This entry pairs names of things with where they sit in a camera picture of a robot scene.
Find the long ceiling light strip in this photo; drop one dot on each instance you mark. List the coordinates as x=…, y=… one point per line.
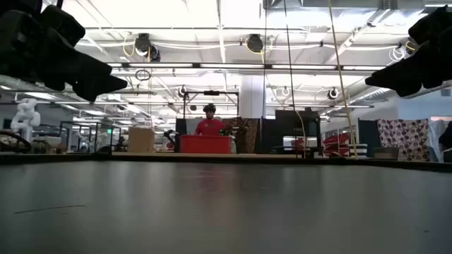
x=247, y=66

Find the white cloth with dark circles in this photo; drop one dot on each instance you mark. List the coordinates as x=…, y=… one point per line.
x=402, y=139

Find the white robot figure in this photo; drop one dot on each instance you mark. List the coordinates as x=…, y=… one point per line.
x=26, y=118

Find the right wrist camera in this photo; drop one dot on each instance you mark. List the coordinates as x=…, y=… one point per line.
x=432, y=24

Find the black table frame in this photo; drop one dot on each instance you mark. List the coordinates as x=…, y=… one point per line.
x=226, y=159

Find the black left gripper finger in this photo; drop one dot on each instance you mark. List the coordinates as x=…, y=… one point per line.
x=100, y=70
x=102, y=88

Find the person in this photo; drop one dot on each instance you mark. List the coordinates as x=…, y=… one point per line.
x=210, y=125

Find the black white striped cloth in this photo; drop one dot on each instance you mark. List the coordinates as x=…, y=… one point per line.
x=358, y=150

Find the red cloth pile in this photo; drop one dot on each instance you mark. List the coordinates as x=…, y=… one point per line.
x=337, y=145

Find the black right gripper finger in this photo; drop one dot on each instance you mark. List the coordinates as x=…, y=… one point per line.
x=408, y=89
x=395, y=75

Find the black cabinet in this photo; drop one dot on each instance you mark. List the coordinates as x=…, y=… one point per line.
x=296, y=130

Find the brown spotted cloth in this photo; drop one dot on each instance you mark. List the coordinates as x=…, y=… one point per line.
x=245, y=135

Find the brown cardboard box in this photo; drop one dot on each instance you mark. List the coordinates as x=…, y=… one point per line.
x=141, y=139

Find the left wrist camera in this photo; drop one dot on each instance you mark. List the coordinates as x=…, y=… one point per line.
x=60, y=24

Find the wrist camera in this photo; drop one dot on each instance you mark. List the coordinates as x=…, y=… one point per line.
x=60, y=24
x=432, y=24

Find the dark partition panel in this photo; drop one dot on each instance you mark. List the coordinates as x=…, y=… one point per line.
x=367, y=137

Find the black camera rig frame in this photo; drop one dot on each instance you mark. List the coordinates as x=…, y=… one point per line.
x=211, y=93

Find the red plastic bin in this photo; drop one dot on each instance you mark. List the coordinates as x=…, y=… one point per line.
x=205, y=144

